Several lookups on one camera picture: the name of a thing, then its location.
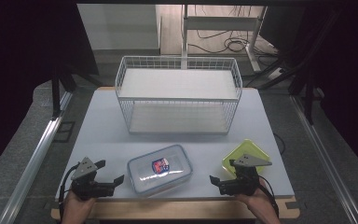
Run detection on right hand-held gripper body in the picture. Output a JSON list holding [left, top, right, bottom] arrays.
[[218, 153, 273, 197]]

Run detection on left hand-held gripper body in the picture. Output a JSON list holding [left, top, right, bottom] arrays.
[[69, 156, 117, 202]]

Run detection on clear food container blue lid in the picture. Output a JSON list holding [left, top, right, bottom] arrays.
[[126, 144, 194, 197]]

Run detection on white wire basket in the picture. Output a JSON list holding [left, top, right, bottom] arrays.
[[115, 55, 243, 135]]

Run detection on person's left hand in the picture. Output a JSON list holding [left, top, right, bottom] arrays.
[[61, 189, 98, 224]]

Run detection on person's right hand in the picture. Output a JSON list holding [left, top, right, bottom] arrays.
[[234, 186, 282, 224]]

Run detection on black metal stand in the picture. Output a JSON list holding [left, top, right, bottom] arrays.
[[255, 8, 343, 125], [49, 63, 103, 120]]

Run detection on white cabinet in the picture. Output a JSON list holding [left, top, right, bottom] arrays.
[[76, 3, 163, 51]]

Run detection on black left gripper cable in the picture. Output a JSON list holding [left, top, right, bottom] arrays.
[[58, 162, 81, 220]]

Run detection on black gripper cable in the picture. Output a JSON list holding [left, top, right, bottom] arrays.
[[58, 162, 81, 220], [256, 175, 281, 218]]

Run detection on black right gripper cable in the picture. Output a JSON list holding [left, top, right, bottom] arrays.
[[256, 175, 281, 218]]

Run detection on thin black cable beside table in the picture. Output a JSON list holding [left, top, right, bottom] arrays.
[[273, 133, 286, 156]]

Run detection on aluminium rail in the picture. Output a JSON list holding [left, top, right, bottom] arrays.
[[0, 91, 74, 224], [289, 93, 358, 224]]

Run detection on black cables on floor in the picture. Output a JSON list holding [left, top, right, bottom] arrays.
[[187, 5, 281, 57]]

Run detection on white metal desk frame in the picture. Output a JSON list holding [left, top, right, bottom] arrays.
[[181, 4, 269, 73]]

